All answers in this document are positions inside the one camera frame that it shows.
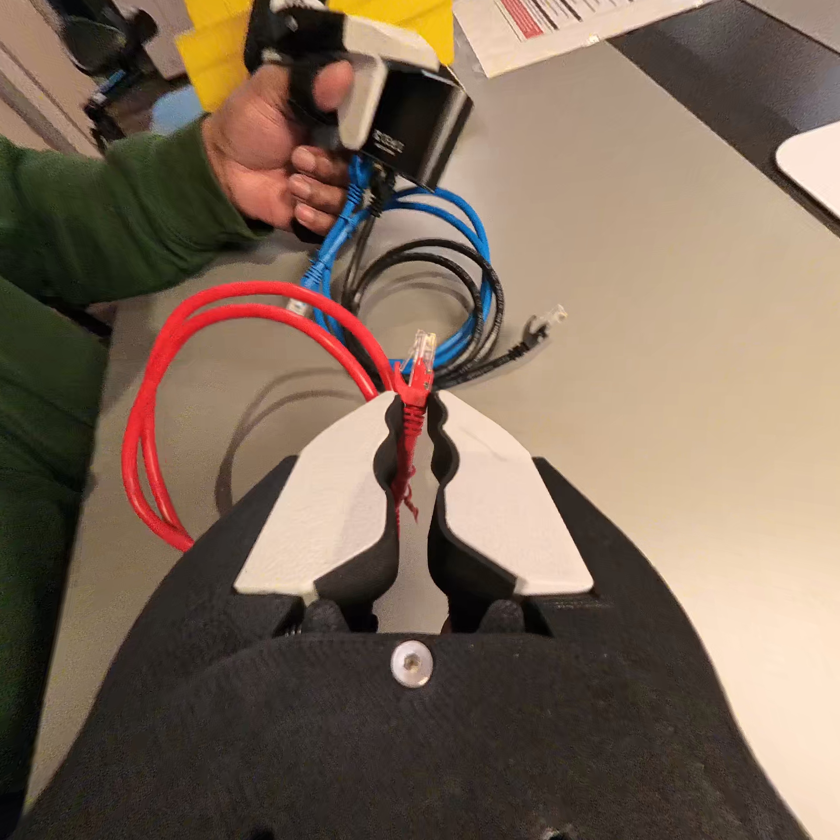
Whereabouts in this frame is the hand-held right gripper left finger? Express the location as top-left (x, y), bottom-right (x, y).
top-left (234, 392), bottom-right (403, 608)

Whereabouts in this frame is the black saddle stool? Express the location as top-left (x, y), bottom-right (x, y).
top-left (46, 0), bottom-right (160, 153)

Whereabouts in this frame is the blue ethernet cable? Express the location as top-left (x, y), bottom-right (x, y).
top-left (285, 157), bottom-right (494, 376)

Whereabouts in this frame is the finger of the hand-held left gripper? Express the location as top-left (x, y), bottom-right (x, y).
top-left (336, 13), bottom-right (442, 152)

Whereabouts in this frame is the person's green sweatshirt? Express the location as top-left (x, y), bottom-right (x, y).
top-left (0, 276), bottom-right (110, 815)

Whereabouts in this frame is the yellow plastic bin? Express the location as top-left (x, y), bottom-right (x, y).
top-left (176, 0), bottom-right (455, 114)

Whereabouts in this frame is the black network switch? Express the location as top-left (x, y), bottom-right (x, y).
top-left (356, 64), bottom-right (475, 193)

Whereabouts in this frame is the person's left hand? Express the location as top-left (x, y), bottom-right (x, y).
top-left (202, 60), bottom-right (358, 237)

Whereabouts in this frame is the printed paper sheet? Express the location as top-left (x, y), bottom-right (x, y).
top-left (453, 0), bottom-right (716, 80)

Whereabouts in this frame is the black ethernet cable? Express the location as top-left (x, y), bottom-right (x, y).
top-left (340, 174), bottom-right (569, 389)

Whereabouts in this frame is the red ethernet cable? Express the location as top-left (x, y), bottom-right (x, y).
top-left (122, 282), bottom-right (437, 553)

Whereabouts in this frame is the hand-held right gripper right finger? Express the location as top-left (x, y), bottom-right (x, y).
top-left (428, 390), bottom-right (595, 614)

